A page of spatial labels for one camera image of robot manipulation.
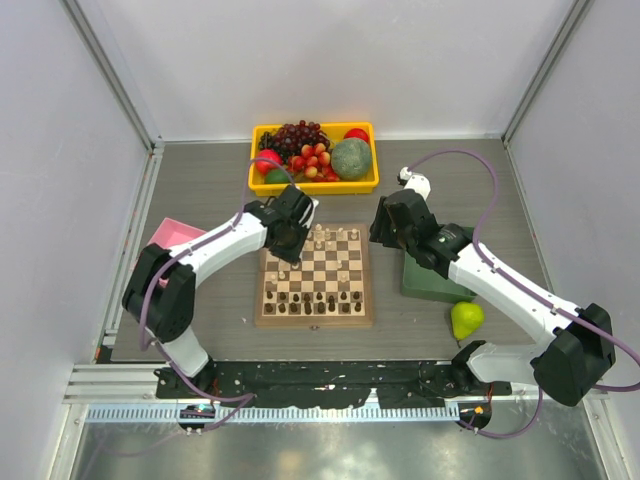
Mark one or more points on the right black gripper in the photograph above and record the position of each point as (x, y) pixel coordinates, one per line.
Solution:
(379, 229)

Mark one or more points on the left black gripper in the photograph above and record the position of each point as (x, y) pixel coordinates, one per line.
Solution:
(294, 254)

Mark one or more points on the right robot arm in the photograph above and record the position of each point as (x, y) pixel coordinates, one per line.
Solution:
(571, 348)

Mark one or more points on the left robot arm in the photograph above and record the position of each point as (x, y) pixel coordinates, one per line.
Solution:
(160, 294)

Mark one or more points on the wooden chess board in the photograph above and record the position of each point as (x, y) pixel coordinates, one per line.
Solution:
(330, 286)

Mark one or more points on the yellow plastic fruit bin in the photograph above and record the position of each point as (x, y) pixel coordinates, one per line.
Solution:
(335, 132)

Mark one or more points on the green lime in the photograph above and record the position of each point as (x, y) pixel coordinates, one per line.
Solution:
(277, 176)

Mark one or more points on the green tray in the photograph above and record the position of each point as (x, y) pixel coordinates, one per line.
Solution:
(425, 285)

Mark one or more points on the red apple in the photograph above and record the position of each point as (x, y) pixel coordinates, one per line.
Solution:
(266, 161)

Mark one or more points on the red cherry cluster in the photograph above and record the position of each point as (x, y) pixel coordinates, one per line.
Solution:
(313, 164)

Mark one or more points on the green melon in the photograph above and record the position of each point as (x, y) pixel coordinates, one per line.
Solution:
(351, 159)

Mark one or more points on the dark grape bunch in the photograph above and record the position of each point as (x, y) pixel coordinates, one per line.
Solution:
(288, 139)

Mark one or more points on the red tomato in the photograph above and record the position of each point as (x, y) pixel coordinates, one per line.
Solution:
(357, 133)

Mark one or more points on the pink plastic box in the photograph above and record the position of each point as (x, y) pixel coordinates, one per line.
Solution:
(172, 233)

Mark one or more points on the green pear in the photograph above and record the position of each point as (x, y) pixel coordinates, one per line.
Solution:
(466, 318)

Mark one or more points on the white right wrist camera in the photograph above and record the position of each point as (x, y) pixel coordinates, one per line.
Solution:
(414, 181)

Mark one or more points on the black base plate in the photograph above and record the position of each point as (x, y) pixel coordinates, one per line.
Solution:
(342, 384)

